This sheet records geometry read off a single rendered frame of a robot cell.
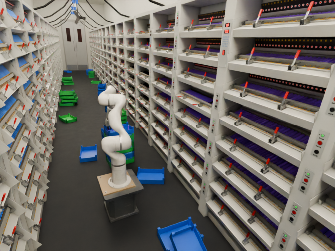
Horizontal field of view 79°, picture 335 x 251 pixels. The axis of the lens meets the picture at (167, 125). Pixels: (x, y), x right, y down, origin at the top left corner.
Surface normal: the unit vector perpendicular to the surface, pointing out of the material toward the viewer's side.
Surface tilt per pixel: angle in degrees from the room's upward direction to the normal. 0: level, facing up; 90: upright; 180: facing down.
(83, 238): 0
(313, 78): 108
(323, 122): 90
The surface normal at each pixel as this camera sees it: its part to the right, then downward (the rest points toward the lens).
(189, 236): 0.18, -0.76
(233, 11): -0.91, 0.11
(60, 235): 0.05, -0.93
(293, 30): -0.88, 0.40
